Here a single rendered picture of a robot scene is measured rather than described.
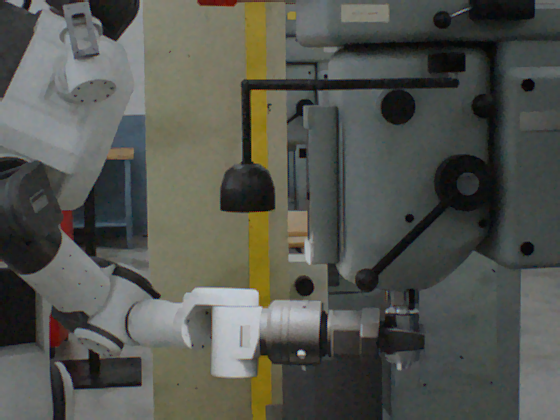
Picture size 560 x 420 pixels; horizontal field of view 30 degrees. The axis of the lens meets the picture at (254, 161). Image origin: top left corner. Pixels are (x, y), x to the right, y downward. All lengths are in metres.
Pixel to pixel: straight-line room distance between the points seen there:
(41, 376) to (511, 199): 0.94
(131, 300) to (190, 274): 1.53
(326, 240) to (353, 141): 0.15
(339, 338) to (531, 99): 0.40
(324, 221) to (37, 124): 0.44
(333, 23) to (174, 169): 1.88
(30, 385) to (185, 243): 1.31
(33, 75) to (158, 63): 1.55
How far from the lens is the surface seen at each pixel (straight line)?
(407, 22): 1.30
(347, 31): 1.28
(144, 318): 1.58
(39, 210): 1.46
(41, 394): 1.92
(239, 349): 1.45
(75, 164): 1.52
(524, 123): 1.34
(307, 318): 1.43
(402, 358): 1.45
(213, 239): 3.14
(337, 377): 1.77
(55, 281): 1.54
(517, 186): 1.35
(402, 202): 1.33
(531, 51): 1.35
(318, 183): 1.38
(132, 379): 5.56
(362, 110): 1.32
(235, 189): 1.33
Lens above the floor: 1.60
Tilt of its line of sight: 5 degrees down
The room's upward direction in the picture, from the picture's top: 1 degrees counter-clockwise
